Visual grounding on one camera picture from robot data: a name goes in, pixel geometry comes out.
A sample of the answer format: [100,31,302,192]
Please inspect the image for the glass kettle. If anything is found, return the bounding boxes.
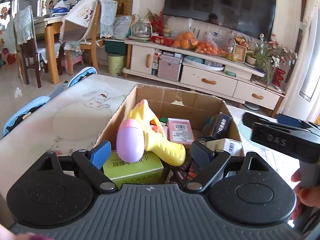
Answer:
[131,15,152,41]

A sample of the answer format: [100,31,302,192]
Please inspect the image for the bag of small tangerines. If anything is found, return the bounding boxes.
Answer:
[195,42,219,55]

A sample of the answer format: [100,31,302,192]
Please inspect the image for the cream tv cabinet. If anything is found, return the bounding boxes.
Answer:
[123,39,285,117]

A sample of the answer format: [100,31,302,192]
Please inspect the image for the wooden chair with cover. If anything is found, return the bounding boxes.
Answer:
[59,0,118,69]

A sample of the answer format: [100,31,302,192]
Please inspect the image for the orange white medicine box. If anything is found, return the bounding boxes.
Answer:
[205,138,244,156]

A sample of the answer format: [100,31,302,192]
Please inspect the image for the rubiks cube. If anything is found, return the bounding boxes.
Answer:
[149,116,169,133]

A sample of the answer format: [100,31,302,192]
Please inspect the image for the wooden dining table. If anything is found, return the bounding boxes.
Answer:
[34,16,63,85]

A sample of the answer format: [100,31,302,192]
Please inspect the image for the pink dinosaur toy box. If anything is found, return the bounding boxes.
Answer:
[167,118,194,149]

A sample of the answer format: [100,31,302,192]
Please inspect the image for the pink storage box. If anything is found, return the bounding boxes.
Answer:
[158,54,182,81]

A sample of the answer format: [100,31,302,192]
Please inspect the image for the dark space folding puzzle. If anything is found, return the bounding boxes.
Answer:
[164,155,202,186]

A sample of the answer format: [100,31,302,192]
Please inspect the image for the red berry bouquet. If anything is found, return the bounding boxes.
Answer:
[147,8,165,36]

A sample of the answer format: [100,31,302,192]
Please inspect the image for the framed picture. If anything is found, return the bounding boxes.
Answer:
[233,44,247,63]

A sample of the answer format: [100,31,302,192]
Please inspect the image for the person's right hand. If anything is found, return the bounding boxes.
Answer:
[291,184,320,219]

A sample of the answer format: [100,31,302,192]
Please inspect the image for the green cardboard box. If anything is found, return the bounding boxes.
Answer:
[99,85,240,186]

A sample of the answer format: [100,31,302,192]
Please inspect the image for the black television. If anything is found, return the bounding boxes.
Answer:
[164,0,276,38]

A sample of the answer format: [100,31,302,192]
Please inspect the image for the bag of large oranges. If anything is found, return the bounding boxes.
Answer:
[173,31,199,50]

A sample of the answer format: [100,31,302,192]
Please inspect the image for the blue black tall box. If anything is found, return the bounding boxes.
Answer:
[201,112,232,139]

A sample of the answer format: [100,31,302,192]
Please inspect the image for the yellow duck toy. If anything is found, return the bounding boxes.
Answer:
[116,99,186,166]

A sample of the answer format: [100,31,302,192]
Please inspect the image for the lime green box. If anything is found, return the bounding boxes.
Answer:
[103,151,163,188]

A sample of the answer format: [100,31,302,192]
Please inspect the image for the green waste bin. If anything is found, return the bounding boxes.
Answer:
[107,53,125,76]

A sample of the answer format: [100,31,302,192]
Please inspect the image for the potted green plant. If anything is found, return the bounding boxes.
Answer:
[247,33,298,87]

